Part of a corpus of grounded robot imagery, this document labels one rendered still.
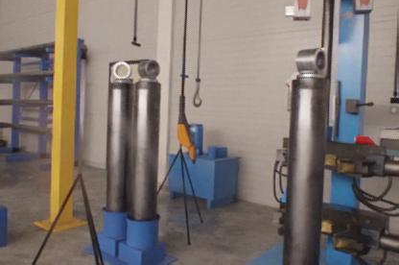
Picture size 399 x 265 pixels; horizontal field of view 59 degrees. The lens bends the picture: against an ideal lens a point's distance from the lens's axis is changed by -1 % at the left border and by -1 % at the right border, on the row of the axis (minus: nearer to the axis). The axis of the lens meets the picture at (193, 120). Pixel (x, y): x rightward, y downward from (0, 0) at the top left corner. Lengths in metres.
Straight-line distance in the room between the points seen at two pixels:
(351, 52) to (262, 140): 2.40
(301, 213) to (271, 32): 3.30
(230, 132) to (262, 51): 1.25
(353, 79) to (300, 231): 1.26
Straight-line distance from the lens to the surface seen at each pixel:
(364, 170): 2.39
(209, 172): 4.60
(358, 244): 2.49
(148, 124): 2.82
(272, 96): 4.91
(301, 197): 2.16
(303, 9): 2.56
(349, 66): 2.91
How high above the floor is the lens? 1.27
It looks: 2 degrees down
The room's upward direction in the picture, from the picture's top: 2 degrees clockwise
